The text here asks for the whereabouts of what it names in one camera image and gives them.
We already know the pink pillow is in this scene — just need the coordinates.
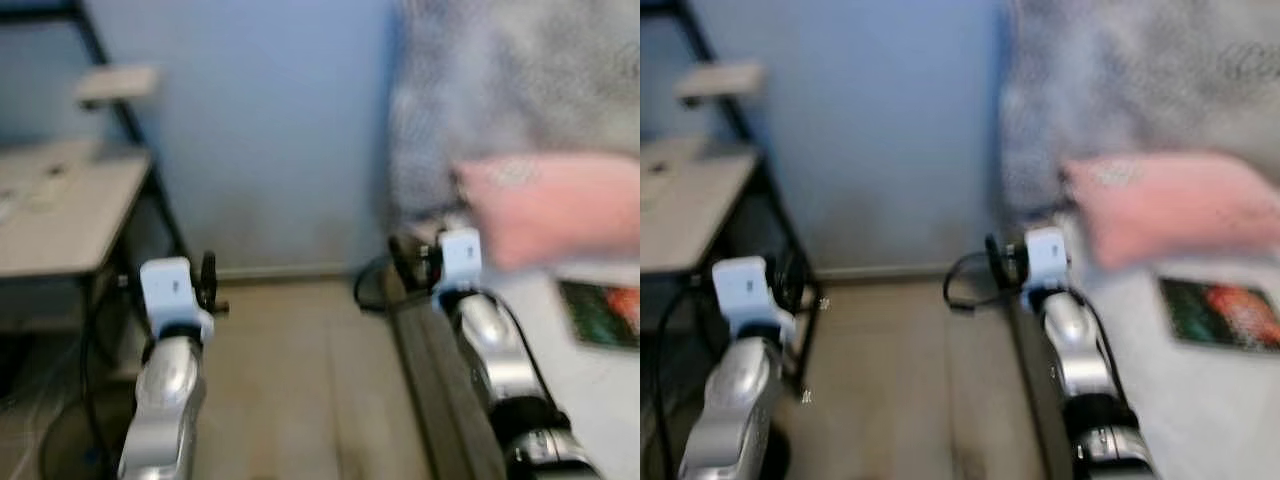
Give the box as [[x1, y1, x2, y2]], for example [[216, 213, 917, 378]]
[[452, 152, 641, 273], [1060, 150, 1280, 271]]

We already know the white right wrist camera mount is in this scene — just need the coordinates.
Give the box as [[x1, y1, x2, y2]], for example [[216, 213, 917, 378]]
[[1025, 227, 1071, 291], [437, 228, 486, 296]]

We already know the white quilted mattress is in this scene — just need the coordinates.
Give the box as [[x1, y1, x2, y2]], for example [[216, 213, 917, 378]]
[[1000, 215, 1280, 480], [385, 215, 641, 480]]

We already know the small white shelf board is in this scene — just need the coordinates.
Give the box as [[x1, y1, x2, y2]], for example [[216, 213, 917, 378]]
[[675, 60, 766, 106], [72, 63, 161, 109]]

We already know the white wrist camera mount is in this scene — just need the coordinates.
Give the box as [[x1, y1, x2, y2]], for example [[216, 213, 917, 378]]
[[437, 228, 486, 296], [710, 257, 796, 346], [140, 257, 216, 346], [1025, 227, 1071, 291]]

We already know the white desk with black frame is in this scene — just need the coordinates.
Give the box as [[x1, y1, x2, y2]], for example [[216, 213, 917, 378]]
[[0, 0, 191, 341], [640, 0, 809, 331]]

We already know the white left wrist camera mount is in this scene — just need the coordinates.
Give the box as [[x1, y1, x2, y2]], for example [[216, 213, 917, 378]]
[[140, 257, 216, 346], [710, 257, 796, 346]]

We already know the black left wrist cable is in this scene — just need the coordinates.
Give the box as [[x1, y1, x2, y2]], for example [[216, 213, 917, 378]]
[[78, 275, 146, 476], [648, 278, 716, 480]]

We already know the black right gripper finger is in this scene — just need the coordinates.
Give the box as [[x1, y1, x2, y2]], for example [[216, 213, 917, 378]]
[[986, 235, 1013, 287], [391, 235, 423, 291]]

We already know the book with red flower cover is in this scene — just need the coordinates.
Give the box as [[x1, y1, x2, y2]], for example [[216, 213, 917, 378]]
[[1160, 277, 1280, 354], [558, 280, 641, 351]]

